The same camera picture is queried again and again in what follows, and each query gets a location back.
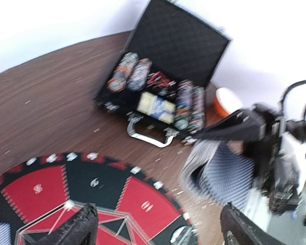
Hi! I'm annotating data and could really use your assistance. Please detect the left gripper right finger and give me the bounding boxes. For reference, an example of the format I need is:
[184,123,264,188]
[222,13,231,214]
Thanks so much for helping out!
[220,203,285,245]

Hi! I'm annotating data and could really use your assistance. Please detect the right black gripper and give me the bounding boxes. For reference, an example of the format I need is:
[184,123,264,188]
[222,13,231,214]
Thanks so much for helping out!
[196,104,305,214]

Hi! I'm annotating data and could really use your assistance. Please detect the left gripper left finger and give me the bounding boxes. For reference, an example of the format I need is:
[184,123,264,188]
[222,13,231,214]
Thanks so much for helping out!
[34,204,99,245]

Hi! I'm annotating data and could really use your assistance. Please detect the clear dealer button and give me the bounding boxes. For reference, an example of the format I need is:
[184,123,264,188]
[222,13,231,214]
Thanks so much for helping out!
[170,226,198,245]

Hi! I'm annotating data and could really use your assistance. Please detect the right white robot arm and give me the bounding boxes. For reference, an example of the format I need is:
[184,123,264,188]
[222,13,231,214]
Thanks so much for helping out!
[188,80,306,215]

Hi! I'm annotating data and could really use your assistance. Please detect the orange white bowl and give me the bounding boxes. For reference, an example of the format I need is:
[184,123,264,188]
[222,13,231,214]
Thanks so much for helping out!
[214,87,243,118]

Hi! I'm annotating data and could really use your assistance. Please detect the round red black poker mat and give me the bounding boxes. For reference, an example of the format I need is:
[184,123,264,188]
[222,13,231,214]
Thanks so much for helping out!
[0,152,192,244]

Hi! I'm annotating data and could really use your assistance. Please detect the front right chip row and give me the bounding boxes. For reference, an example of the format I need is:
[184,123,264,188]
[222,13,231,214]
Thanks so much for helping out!
[188,86,206,134]

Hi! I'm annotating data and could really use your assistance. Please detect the chip row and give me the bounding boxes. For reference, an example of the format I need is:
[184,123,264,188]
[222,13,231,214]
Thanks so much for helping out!
[174,80,193,131]
[126,58,152,91]
[188,86,206,134]
[107,52,139,92]

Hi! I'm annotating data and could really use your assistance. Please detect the back right chip row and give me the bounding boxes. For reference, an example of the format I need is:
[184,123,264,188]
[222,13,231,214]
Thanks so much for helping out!
[174,80,193,131]

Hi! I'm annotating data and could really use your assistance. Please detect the black poker chip case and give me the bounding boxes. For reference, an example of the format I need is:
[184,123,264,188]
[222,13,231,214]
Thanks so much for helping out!
[95,1,230,148]

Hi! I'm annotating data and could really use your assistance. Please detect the boxed card decks in case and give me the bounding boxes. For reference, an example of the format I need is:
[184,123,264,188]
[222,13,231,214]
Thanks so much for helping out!
[137,92,175,124]

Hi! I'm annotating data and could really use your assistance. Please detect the front left chip row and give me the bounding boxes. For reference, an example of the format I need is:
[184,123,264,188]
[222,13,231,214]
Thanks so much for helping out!
[126,58,152,91]

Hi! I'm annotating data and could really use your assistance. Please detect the back left chip row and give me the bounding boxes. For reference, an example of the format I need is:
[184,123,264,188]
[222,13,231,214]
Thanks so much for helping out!
[107,52,139,92]

